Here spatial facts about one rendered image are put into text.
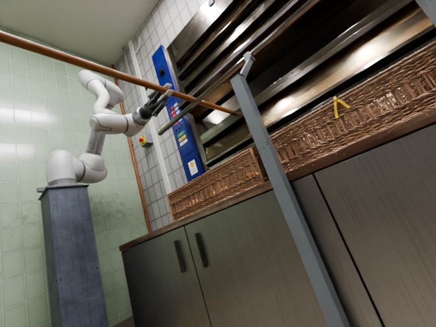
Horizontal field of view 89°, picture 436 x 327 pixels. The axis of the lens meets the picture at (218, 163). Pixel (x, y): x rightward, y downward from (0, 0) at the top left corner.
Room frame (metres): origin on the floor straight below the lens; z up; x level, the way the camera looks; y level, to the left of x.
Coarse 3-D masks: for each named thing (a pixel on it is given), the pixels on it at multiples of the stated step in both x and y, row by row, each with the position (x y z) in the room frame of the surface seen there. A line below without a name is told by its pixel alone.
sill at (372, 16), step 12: (396, 0) 0.82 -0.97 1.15; (372, 12) 0.87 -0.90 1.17; (384, 12) 0.85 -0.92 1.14; (360, 24) 0.90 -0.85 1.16; (348, 36) 0.94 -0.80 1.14; (324, 48) 1.00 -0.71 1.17; (312, 60) 1.04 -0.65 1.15; (276, 84) 1.17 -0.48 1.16; (264, 96) 1.23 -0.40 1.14; (240, 108) 1.33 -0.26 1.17; (228, 120) 1.40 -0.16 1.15
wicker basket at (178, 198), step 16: (240, 160) 0.85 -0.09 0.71; (256, 160) 0.81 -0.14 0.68; (208, 176) 0.96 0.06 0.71; (224, 176) 0.91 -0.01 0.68; (240, 176) 0.87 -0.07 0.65; (256, 176) 0.83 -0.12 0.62; (176, 192) 1.08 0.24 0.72; (192, 192) 1.02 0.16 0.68; (208, 192) 0.97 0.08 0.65; (224, 192) 0.92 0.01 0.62; (240, 192) 0.87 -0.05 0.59; (176, 208) 1.10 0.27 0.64; (192, 208) 1.04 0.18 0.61
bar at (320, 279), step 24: (312, 0) 0.67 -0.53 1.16; (432, 0) 0.39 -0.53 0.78; (288, 24) 0.74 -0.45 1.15; (240, 72) 0.74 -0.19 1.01; (240, 96) 0.67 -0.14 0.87; (264, 144) 0.66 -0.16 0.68; (288, 192) 0.66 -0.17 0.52; (288, 216) 0.67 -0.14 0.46; (312, 240) 0.68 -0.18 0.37; (312, 264) 0.66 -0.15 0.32; (336, 312) 0.66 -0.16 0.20
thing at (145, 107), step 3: (147, 102) 1.03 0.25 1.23; (153, 102) 1.02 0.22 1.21; (144, 105) 1.03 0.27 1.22; (147, 105) 1.03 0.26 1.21; (150, 105) 1.02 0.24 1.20; (141, 108) 1.03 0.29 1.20; (144, 108) 1.03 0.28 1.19; (147, 108) 1.04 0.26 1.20; (153, 108) 1.02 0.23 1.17; (141, 111) 1.03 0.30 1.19; (144, 111) 1.03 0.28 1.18; (147, 111) 1.04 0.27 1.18; (150, 111) 1.03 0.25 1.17; (153, 111) 1.04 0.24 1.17; (141, 114) 1.04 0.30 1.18; (144, 114) 1.04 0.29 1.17; (147, 114) 1.04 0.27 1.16; (150, 114) 1.04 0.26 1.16; (147, 117) 1.06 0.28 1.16; (150, 117) 1.08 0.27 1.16
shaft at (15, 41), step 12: (0, 36) 0.46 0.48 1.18; (12, 36) 0.48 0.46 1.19; (24, 48) 0.51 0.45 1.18; (36, 48) 0.53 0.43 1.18; (48, 48) 0.55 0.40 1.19; (60, 60) 0.60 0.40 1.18; (72, 60) 0.61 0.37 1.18; (84, 60) 0.64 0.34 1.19; (108, 72) 0.71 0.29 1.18; (120, 72) 0.75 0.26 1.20; (144, 84) 0.84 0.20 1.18; (156, 84) 0.89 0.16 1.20; (180, 96) 1.01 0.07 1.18; (216, 108) 1.25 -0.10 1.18
